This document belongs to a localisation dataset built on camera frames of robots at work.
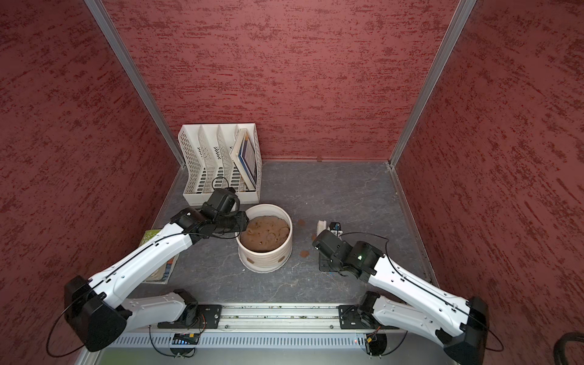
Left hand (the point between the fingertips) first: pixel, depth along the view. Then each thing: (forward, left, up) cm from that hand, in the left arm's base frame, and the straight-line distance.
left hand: (241, 225), depth 79 cm
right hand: (-12, -30, -4) cm, 32 cm away
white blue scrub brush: (+1, -29, -1) cm, 29 cm away
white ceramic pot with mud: (-6, -9, -5) cm, 11 cm away
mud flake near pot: (-4, -23, -17) cm, 29 cm away
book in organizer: (+29, +3, +8) cm, 30 cm away
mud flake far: (+10, -22, -16) cm, 29 cm away
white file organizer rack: (+44, +21, -9) cm, 50 cm away
